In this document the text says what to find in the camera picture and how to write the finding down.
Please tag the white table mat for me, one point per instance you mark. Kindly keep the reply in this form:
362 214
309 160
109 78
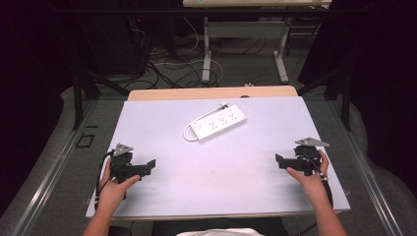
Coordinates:
213 180

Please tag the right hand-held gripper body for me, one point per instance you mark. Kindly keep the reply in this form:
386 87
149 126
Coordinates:
307 156

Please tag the black metal stand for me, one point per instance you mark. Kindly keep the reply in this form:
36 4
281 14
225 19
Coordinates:
344 95
78 98

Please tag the person's white shirt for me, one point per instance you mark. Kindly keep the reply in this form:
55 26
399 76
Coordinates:
219 232

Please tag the metal floor rail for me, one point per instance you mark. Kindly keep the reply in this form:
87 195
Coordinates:
370 177
49 178

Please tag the black computer tower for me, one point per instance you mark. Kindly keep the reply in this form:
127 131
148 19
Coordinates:
111 42

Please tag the black floor socket frame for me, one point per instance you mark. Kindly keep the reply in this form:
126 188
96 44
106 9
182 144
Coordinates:
85 141

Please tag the wooden table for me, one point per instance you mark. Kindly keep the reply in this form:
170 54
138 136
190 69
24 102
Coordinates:
183 94

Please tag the person's right hand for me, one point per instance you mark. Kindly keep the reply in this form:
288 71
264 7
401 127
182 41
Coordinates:
311 183

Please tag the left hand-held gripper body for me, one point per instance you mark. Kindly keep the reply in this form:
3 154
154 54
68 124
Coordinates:
122 161

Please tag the person's left hand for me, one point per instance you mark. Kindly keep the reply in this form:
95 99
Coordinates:
113 193

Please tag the white metal desk frame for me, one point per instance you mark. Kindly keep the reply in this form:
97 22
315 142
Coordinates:
244 29

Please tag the person's dark trousers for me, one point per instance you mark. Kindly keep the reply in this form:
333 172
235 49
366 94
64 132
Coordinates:
216 224

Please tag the white power strip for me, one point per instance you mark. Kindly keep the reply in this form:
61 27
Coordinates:
219 123

